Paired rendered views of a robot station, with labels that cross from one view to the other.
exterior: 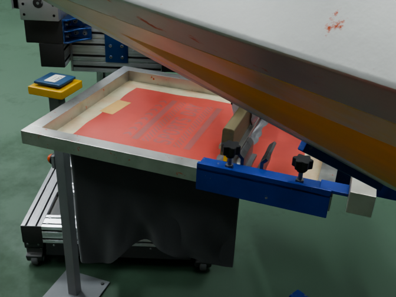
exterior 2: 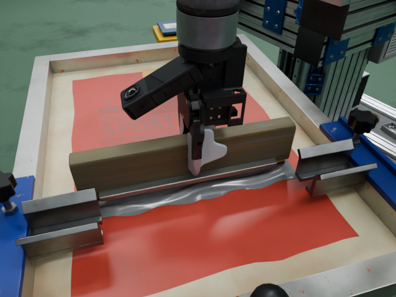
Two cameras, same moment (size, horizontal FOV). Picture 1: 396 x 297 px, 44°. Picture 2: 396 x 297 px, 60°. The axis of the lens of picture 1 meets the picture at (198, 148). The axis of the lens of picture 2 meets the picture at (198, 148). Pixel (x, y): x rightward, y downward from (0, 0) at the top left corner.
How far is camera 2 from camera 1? 1.14 m
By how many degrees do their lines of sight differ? 48
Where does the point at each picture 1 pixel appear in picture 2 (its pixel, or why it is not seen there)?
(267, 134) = (222, 204)
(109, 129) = (105, 91)
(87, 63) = (248, 23)
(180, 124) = (167, 121)
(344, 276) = not seen: outside the picture
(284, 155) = (166, 255)
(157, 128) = not seen: hidden behind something
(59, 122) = (82, 63)
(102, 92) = (171, 52)
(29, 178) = not seen: hidden behind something
